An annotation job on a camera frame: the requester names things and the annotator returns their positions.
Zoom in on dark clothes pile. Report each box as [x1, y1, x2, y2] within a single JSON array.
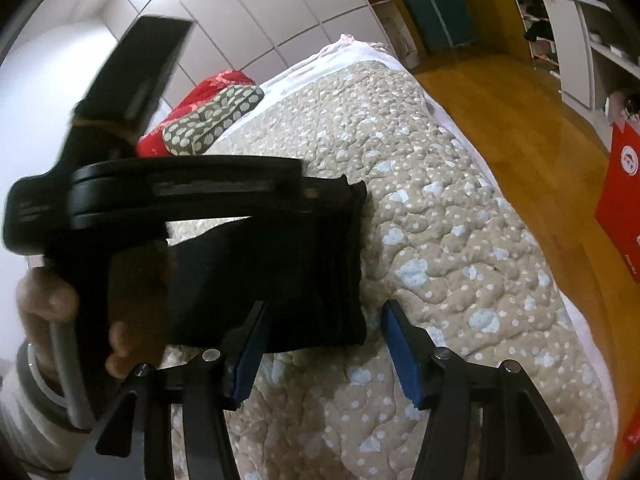
[[492, 0, 568, 45]]

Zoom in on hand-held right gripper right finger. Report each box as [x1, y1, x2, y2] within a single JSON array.
[[381, 299, 584, 480]]

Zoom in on white shelf unit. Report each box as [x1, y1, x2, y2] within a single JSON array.
[[539, 0, 640, 128]]

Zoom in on black pants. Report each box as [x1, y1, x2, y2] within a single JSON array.
[[162, 174, 369, 353]]

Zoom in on beige dotted quilted blanket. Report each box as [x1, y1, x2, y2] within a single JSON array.
[[162, 59, 617, 480]]

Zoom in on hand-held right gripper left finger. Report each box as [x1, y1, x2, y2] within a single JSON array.
[[75, 301, 269, 480]]

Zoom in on person's left forearm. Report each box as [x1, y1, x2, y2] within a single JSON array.
[[0, 339, 101, 473]]

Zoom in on person's left hand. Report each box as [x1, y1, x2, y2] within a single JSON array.
[[15, 246, 172, 386]]

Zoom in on white glossy wardrobe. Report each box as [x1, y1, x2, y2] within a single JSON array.
[[0, 0, 422, 126]]

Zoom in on red pillow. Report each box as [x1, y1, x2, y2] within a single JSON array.
[[136, 68, 259, 159]]

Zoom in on grey dotted pillow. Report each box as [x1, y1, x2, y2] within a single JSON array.
[[162, 84, 265, 157]]

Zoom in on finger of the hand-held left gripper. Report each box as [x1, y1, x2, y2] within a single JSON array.
[[167, 156, 323, 223]]

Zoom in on red paper bag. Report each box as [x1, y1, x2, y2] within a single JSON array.
[[593, 119, 640, 287]]

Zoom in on teal door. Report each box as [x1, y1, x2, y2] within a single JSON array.
[[378, 0, 477, 54]]

